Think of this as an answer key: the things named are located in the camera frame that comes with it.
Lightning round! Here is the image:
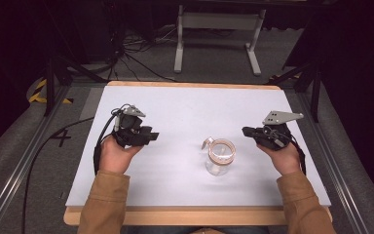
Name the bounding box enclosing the white paper sheet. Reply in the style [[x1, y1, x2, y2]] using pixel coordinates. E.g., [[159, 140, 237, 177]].
[[65, 85, 332, 208]]

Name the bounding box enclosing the bundle of black floor cables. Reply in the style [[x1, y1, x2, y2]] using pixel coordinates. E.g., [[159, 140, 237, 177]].
[[77, 19, 183, 84]]

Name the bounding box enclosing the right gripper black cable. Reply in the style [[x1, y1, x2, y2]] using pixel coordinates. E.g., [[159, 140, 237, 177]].
[[263, 125, 308, 176]]

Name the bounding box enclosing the yellow black hazard tape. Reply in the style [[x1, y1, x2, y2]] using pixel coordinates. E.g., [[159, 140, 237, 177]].
[[28, 78, 74, 105]]

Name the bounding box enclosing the person's right hand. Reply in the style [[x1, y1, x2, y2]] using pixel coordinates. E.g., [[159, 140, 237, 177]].
[[256, 141, 302, 176]]

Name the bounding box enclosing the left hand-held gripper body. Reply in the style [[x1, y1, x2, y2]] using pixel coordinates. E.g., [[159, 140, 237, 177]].
[[111, 104, 154, 149]]

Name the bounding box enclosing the person's left hand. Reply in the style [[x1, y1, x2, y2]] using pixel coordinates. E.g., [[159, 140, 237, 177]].
[[98, 134, 144, 175]]

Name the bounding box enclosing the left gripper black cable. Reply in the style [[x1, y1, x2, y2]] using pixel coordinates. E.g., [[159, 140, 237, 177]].
[[20, 106, 131, 234]]

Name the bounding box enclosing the white metal table frame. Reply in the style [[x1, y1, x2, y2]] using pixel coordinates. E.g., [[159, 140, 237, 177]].
[[173, 4, 267, 77]]

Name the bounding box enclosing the black metal stand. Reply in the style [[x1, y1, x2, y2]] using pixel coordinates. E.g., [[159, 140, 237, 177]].
[[42, 0, 108, 117], [266, 48, 322, 124]]

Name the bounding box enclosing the aluminium rail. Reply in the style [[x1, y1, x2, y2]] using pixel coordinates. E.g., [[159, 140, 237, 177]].
[[0, 85, 72, 234], [296, 92, 373, 234]]

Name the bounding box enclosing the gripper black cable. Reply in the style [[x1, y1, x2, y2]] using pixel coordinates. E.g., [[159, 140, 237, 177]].
[[263, 125, 308, 176], [20, 106, 131, 234]]

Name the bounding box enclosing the clear glass jar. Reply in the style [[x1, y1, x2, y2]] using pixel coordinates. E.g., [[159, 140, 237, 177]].
[[201, 136, 238, 177]]

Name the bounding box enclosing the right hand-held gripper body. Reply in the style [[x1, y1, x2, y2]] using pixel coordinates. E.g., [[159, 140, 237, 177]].
[[248, 110, 305, 151]]

